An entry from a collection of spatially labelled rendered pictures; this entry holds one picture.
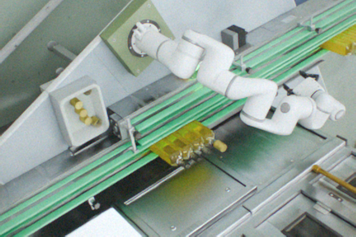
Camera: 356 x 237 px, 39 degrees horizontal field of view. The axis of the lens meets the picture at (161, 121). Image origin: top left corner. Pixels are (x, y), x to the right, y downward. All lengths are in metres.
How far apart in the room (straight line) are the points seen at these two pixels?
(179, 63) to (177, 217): 0.60
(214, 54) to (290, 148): 0.71
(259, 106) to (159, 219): 0.59
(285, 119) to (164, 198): 0.59
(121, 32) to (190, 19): 0.40
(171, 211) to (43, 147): 0.57
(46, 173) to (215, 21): 1.01
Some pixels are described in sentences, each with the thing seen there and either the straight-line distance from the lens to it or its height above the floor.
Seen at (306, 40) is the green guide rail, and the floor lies 0.92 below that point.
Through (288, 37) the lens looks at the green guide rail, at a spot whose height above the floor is 0.92.
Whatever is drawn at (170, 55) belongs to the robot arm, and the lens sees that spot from 1.83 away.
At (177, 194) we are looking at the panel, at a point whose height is 1.12.
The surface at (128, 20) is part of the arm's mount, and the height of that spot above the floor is 0.82.
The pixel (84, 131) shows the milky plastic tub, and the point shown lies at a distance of 2.07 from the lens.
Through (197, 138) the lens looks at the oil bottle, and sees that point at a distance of 2.07.
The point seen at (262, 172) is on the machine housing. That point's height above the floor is 1.25.
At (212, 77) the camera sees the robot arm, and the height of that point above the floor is 1.22.
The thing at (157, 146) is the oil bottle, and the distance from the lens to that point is 2.07.
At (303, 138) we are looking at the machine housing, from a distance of 2.35.
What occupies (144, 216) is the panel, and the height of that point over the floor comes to 1.13.
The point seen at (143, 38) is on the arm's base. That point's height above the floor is 0.87.
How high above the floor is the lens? 2.37
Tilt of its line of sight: 43 degrees down
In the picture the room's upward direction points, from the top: 124 degrees clockwise
